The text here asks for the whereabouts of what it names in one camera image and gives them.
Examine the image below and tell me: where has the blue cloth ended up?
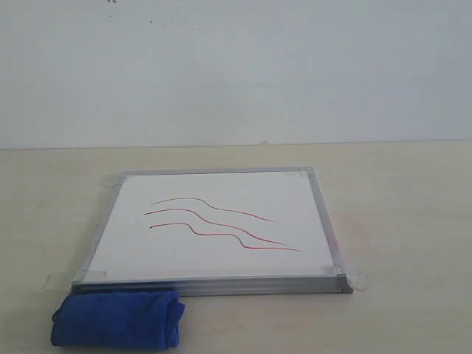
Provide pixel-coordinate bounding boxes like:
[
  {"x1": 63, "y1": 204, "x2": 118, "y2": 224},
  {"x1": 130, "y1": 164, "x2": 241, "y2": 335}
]
[{"x1": 51, "y1": 291, "x2": 185, "y2": 350}]

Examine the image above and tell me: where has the clear tape front right corner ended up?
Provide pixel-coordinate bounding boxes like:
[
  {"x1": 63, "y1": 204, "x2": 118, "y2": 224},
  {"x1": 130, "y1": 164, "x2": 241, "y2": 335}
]
[{"x1": 333, "y1": 266, "x2": 369, "y2": 294}]

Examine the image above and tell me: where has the white board with aluminium frame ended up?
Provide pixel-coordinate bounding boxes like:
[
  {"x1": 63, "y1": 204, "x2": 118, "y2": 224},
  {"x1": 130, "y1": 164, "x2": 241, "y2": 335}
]
[{"x1": 72, "y1": 167, "x2": 353, "y2": 296}]

